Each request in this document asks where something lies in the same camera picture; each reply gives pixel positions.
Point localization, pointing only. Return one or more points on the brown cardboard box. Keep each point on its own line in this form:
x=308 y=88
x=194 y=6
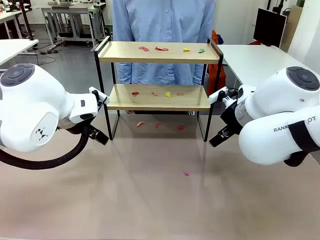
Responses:
x=293 y=25

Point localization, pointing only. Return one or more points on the person's left hand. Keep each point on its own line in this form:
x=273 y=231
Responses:
x=192 y=113

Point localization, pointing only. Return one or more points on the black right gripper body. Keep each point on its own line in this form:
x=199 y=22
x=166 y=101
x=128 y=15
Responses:
x=231 y=117

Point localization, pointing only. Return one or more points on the black frame wooden shelf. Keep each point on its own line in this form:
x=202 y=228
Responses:
x=155 y=58

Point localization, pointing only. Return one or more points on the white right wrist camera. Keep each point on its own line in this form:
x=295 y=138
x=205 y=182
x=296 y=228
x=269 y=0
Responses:
x=215 y=97

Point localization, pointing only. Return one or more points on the orange paper scrap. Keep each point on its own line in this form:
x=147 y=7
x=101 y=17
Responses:
x=155 y=94
x=180 y=94

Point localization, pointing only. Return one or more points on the black monitor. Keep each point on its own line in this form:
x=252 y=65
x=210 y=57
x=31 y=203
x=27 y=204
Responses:
x=270 y=27

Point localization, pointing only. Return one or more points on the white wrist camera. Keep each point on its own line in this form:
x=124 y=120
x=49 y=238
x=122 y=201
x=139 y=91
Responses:
x=215 y=97
x=91 y=89

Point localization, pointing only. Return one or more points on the green paper scrap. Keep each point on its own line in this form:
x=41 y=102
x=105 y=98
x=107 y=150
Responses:
x=201 y=50

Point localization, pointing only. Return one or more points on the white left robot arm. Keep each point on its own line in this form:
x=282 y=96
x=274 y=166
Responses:
x=30 y=105

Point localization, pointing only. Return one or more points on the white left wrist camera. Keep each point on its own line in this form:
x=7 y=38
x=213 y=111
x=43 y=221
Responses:
x=91 y=89

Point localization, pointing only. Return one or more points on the red paper scrap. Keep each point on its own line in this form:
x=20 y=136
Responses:
x=161 y=48
x=135 y=93
x=181 y=127
x=140 y=123
x=143 y=48
x=158 y=124

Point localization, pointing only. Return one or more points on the yellow paper scrap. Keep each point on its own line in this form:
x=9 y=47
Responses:
x=168 y=94
x=186 y=50

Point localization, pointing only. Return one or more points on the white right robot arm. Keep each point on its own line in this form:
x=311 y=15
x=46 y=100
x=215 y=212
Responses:
x=275 y=105

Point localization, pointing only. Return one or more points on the pink paper scrap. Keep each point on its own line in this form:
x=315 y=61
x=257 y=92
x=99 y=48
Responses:
x=186 y=173

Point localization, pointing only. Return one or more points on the person in blue shirt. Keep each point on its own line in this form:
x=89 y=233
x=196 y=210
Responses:
x=162 y=20

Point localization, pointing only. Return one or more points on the black metal post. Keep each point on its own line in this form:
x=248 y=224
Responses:
x=27 y=20

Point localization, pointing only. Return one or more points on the person's right hand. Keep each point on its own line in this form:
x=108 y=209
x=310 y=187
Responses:
x=130 y=111

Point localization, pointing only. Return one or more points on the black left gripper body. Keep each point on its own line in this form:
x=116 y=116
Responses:
x=91 y=130

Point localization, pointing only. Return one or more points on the grey metal workbench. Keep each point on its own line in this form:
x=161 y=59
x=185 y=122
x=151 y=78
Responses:
x=65 y=10

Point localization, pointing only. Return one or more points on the white side table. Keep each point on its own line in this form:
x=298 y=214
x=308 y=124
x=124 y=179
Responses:
x=15 y=50

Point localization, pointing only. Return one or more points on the large white table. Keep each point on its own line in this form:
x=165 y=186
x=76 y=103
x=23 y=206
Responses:
x=250 y=60

